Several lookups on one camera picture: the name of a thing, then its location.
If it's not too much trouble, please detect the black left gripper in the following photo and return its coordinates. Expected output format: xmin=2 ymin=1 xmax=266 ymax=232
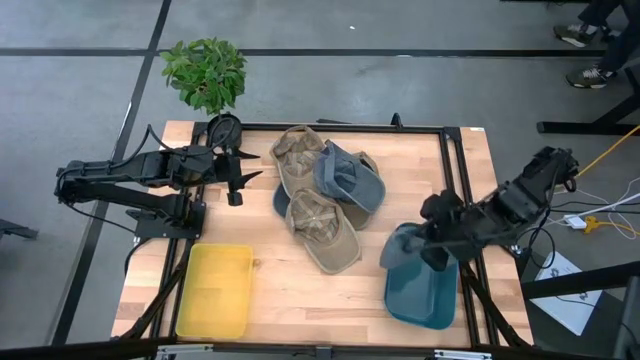
xmin=212 ymin=148 xmax=264 ymax=207

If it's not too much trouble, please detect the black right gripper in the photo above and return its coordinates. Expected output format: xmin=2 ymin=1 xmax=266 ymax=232
xmin=420 ymin=188 xmax=471 ymax=274

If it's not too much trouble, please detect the blue denim baseball cap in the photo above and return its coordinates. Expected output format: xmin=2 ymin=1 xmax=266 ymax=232
xmin=378 ymin=222 xmax=431 ymax=271
xmin=272 ymin=182 xmax=294 ymax=219
xmin=312 ymin=139 xmax=387 ymax=214

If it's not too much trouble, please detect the tan baseball cap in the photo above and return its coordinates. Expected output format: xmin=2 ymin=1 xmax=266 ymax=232
xmin=284 ymin=188 xmax=363 ymax=276
xmin=269 ymin=124 xmax=329 ymax=199
xmin=344 ymin=151 xmax=381 ymax=232

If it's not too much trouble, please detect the teal plastic bin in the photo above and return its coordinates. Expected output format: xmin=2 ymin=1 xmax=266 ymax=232
xmin=383 ymin=222 xmax=460 ymax=331

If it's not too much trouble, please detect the potted green plant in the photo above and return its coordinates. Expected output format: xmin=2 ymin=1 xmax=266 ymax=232
xmin=159 ymin=37 xmax=249 ymax=151

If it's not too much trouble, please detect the yellow plastic bin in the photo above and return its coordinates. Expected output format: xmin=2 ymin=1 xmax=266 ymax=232
xmin=174 ymin=243 xmax=255 ymax=340

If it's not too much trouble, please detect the black bar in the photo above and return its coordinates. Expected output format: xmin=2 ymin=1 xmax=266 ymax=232
xmin=521 ymin=261 xmax=640 ymax=301

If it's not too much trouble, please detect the white paper sheet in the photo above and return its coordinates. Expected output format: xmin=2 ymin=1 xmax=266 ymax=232
xmin=529 ymin=249 xmax=604 ymax=337

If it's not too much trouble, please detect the black desk foot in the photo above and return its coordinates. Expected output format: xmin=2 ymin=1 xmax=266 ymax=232
xmin=536 ymin=67 xmax=640 ymax=136

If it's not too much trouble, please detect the person's shoe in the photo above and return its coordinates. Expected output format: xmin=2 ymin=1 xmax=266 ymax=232
xmin=566 ymin=66 xmax=615 ymax=90
xmin=553 ymin=23 xmax=599 ymax=49

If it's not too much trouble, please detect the dark chair part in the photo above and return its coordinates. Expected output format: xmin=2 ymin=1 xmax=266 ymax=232
xmin=612 ymin=273 xmax=640 ymax=360

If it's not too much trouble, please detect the grey stand foot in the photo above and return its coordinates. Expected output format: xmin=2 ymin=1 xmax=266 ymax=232
xmin=0 ymin=217 xmax=40 ymax=241

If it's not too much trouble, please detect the person's leg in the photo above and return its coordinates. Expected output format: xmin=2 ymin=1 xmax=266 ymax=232
xmin=599 ymin=0 xmax=640 ymax=74
xmin=579 ymin=0 xmax=624 ymax=29

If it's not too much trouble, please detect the black metal table frame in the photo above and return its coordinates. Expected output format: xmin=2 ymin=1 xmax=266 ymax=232
xmin=0 ymin=113 xmax=581 ymax=360

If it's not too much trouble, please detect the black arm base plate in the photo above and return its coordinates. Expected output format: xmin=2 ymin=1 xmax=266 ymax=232
xmin=127 ymin=199 xmax=207 ymax=241

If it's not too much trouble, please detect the silver metal bracket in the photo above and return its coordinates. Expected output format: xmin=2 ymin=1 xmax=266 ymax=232
xmin=433 ymin=349 xmax=494 ymax=360
xmin=156 ymin=343 xmax=215 ymax=360

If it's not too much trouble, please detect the yellow cord with plug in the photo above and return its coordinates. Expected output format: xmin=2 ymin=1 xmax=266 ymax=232
xmin=583 ymin=215 xmax=640 ymax=237

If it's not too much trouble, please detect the thick white cable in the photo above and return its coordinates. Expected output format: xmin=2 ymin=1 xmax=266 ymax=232
xmin=579 ymin=192 xmax=640 ymax=220

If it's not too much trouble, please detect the yellow power cord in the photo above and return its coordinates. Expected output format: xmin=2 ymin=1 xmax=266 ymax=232
xmin=574 ymin=124 xmax=640 ymax=179

